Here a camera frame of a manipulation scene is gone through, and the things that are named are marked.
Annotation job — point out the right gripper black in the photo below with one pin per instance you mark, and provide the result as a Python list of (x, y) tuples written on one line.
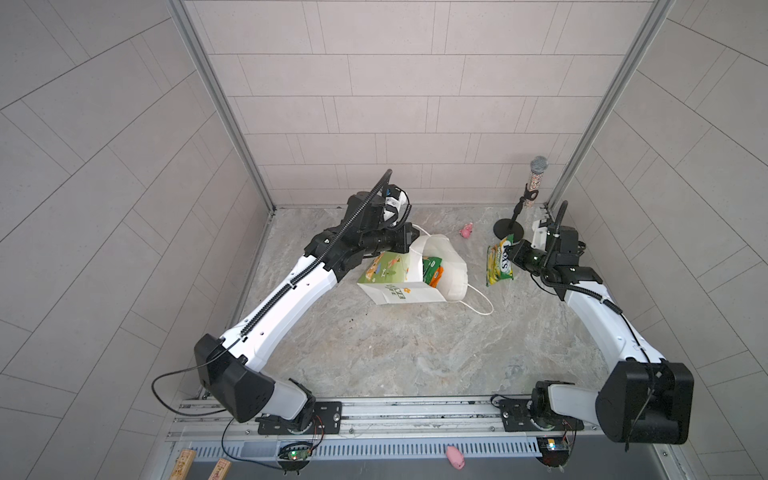
[(518, 255)]

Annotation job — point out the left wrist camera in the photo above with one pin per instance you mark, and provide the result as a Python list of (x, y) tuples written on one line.
[(396, 202)]

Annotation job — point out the black microphone stand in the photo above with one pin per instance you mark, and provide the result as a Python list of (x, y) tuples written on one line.
[(510, 227)]

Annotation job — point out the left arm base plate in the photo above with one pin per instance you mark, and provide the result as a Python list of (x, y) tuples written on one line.
[(323, 417)]

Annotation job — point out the wooden block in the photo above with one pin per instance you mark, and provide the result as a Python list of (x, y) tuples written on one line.
[(182, 465), (220, 470)]

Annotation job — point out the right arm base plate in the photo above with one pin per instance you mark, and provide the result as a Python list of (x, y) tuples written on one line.
[(522, 414)]

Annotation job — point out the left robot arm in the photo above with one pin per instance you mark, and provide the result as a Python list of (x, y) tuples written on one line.
[(230, 365)]

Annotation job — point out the aluminium rail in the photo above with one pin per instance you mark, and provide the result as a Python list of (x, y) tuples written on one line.
[(384, 417)]

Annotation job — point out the left circuit board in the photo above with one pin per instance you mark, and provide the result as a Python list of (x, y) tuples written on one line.
[(295, 456)]

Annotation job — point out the right circuit board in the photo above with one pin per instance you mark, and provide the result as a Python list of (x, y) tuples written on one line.
[(555, 452)]

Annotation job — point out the yellow green Fox's candy bag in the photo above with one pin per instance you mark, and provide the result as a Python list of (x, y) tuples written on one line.
[(499, 264)]

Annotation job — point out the silver microphone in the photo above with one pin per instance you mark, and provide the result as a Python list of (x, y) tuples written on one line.
[(537, 168)]

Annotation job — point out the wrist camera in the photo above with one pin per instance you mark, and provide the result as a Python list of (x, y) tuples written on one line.
[(396, 202), (540, 235)]

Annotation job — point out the wooden block left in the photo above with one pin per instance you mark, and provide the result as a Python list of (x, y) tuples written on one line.
[(182, 465)]

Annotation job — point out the pink toy on rail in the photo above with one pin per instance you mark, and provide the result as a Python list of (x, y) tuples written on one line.
[(455, 457)]

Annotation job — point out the circuit board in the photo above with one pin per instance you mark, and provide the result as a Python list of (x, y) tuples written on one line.
[(295, 456), (555, 452)]

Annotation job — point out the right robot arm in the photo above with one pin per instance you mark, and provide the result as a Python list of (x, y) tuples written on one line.
[(646, 398)]

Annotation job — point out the green snack bag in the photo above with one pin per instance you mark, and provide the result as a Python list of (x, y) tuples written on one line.
[(432, 270)]

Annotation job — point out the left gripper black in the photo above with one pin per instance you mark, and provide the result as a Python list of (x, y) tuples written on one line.
[(400, 244)]

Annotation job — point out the wooden block right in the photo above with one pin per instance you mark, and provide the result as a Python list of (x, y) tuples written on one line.
[(220, 470)]

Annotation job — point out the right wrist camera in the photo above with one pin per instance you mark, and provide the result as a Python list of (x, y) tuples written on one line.
[(540, 235)]

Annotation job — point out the white paper bag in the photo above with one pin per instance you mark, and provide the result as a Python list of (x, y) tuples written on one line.
[(396, 279)]

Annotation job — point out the pink toy on table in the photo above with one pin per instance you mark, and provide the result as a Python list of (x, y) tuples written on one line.
[(466, 231)]

